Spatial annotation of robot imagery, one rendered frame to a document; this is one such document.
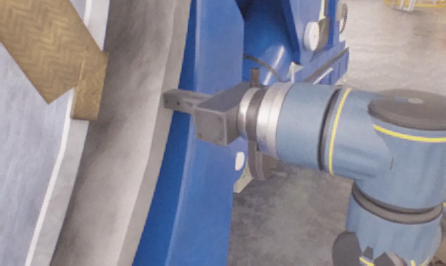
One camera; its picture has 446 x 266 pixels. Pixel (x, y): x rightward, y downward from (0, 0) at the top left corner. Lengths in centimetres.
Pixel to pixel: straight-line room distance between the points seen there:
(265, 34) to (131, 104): 75
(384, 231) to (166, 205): 45
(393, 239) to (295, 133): 16
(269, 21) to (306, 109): 91
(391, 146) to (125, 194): 40
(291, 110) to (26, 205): 35
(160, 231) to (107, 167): 20
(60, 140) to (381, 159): 37
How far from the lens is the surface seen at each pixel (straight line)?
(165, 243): 74
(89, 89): 45
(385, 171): 39
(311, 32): 131
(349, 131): 39
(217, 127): 44
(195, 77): 66
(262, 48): 121
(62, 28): 44
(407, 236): 44
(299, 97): 41
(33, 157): 50
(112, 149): 62
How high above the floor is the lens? 208
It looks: 24 degrees down
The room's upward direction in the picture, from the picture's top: 2 degrees counter-clockwise
